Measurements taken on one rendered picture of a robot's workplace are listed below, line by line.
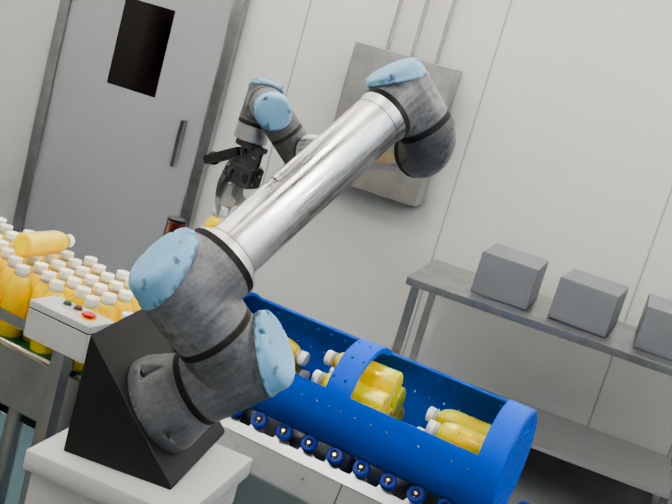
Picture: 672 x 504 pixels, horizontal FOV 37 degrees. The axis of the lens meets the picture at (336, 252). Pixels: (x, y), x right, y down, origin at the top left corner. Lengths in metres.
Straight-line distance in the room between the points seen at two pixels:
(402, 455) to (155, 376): 0.78
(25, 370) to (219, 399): 1.14
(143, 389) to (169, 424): 0.08
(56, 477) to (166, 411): 0.23
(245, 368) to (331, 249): 4.33
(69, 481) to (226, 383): 0.33
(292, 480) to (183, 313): 0.94
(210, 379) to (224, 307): 0.14
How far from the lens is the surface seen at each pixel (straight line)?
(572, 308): 5.08
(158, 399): 1.82
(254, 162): 2.61
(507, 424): 2.35
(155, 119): 6.41
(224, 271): 1.72
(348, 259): 6.03
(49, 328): 2.62
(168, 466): 1.86
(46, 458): 1.87
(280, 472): 2.56
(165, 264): 1.68
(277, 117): 2.45
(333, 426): 2.46
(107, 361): 1.82
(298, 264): 6.14
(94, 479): 1.83
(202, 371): 1.77
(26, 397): 2.87
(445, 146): 2.02
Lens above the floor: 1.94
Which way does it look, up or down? 12 degrees down
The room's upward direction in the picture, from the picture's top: 16 degrees clockwise
